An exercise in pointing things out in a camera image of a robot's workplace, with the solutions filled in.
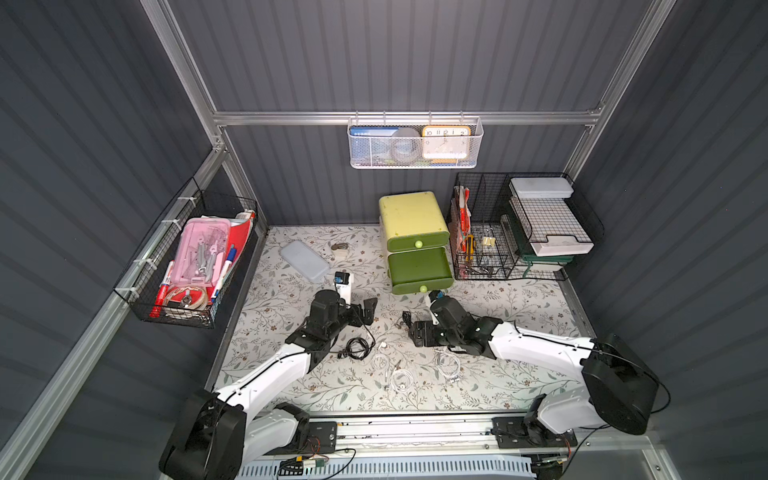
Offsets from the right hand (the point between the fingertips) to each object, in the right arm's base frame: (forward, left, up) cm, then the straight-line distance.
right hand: (423, 329), depth 85 cm
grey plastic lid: (+30, +42, -6) cm, 52 cm away
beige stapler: (+38, +29, -7) cm, 48 cm away
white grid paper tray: (+34, -41, +12) cm, 54 cm away
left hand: (+6, +17, +7) cm, 20 cm away
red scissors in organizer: (+47, -18, +1) cm, 50 cm away
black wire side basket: (-3, +61, +27) cm, 67 cm away
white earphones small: (-2, +12, -6) cm, 14 cm away
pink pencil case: (+6, +55, +25) cm, 61 cm away
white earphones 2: (-12, +6, -7) cm, 15 cm away
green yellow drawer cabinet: (+25, +2, +12) cm, 28 cm away
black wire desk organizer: (+33, -34, +8) cm, 48 cm away
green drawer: (+20, 0, +2) cm, 20 cm away
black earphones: (+8, +5, -8) cm, 12 cm away
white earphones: (-8, -7, -8) cm, 13 cm away
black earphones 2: (-3, +20, -7) cm, 21 cm away
